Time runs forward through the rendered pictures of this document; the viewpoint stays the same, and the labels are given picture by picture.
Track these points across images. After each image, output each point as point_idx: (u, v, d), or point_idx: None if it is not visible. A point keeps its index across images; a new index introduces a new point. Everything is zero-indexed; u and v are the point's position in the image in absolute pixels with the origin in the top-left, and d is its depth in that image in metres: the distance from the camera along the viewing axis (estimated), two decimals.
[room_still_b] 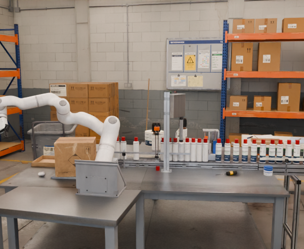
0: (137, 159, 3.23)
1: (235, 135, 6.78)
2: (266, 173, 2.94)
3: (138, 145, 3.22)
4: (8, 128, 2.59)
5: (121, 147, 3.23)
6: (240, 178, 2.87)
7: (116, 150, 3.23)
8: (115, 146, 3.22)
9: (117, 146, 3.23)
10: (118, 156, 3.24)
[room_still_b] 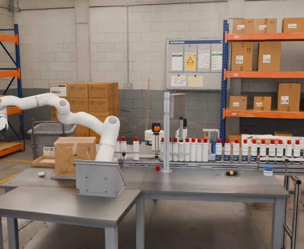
0: (137, 159, 3.23)
1: (235, 135, 6.78)
2: (266, 173, 2.94)
3: (138, 145, 3.22)
4: (4, 132, 2.60)
5: (121, 147, 3.23)
6: (240, 178, 2.87)
7: (116, 150, 3.23)
8: (115, 146, 3.22)
9: (117, 146, 3.23)
10: (118, 156, 3.24)
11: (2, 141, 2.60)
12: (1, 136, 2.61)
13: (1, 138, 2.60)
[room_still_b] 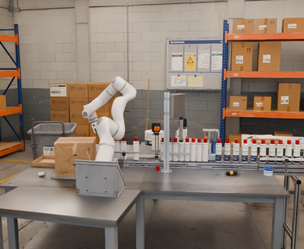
0: (137, 159, 3.23)
1: (235, 135, 6.78)
2: (266, 173, 2.94)
3: (138, 145, 3.22)
4: None
5: (121, 147, 3.23)
6: (240, 178, 2.87)
7: (116, 150, 3.23)
8: (115, 146, 3.22)
9: (117, 146, 3.23)
10: (118, 156, 3.24)
11: (100, 140, 3.25)
12: None
13: None
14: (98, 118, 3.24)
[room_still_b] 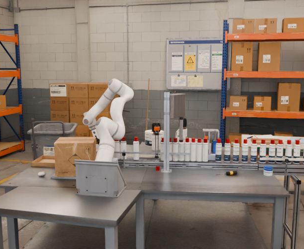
0: (137, 159, 3.23)
1: (235, 135, 6.78)
2: (266, 173, 2.94)
3: (138, 145, 3.22)
4: None
5: (121, 147, 3.23)
6: (240, 178, 2.87)
7: (116, 150, 3.23)
8: (115, 146, 3.22)
9: (117, 146, 3.23)
10: (118, 156, 3.24)
11: None
12: (99, 142, 3.26)
13: None
14: None
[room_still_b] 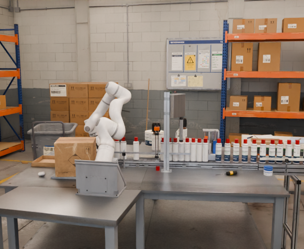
0: (137, 159, 3.23)
1: (235, 135, 6.78)
2: (266, 173, 2.94)
3: (138, 145, 3.22)
4: None
5: (121, 147, 3.23)
6: (240, 178, 2.87)
7: (116, 150, 3.23)
8: (115, 146, 3.22)
9: (117, 146, 3.23)
10: (118, 156, 3.24)
11: None
12: None
13: None
14: None
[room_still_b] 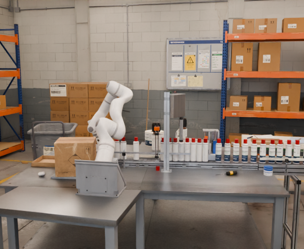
0: (137, 159, 3.23)
1: (235, 135, 6.78)
2: (266, 173, 2.94)
3: (138, 145, 3.22)
4: None
5: (121, 147, 3.23)
6: (240, 178, 2.87)
7: (116, 150, 3.23)
8: (115, 146, 3.22)
9: (117, 146, 3.23)
10: (118, 156, 3.24)
11: None
12: None
13: None
14: None
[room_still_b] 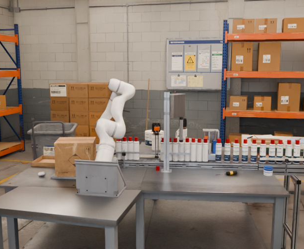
0: (137, 159, 3.23)
1: (235, 135, 6.78)
2: (266, 173, 2.94)
3: (138, 145, 3.22)
4: None
5: (128, 147, 3.22)
6: (240, 178, 2.87)
7: (124, 150, 3.22)
8: (123, 146, 3.21)
9: (125, 147, 3.21)
10: (126, 156, 3.23)
11: (113, 154, 3.26)
12: None
13: (113, 152, 3.26)
14: None
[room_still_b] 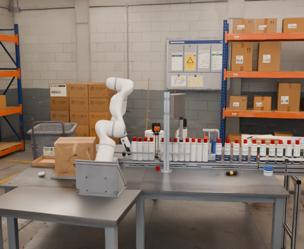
0: (151, 159, 3.22)
1: (235, 135, 6.78)
2: (266, 173, 2.94)
3: (152, 145, 3.20)
4: (128, 147, 3.27)
5: (145, 147, 3.21)
6: (240, 178, 2.87)
7: (139, 150, 3.20)
8: (138, 146, 3.20)
9: (140, 147, 3.20)
10: (140, 157, 3.21)
11: (128, 154, 3.25)
12: (127, 150, 3.24)
13: None
14: (126, 133, 3.24)
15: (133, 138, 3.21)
